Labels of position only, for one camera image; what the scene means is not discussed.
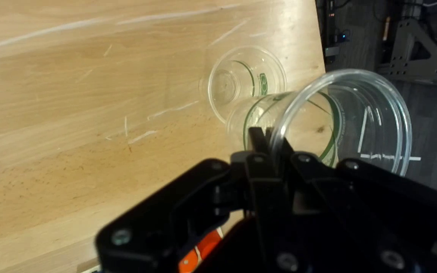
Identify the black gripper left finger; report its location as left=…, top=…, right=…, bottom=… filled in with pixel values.
left=248, top=127, right=275, bottom=212

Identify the clear plastic cup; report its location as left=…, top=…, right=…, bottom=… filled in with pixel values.
left=207, top=47, right=286, bottom=123
left=242, top=68, right=413, bottom=176

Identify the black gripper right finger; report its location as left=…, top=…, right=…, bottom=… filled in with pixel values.
left=280, top=138, right=308, bottom=212

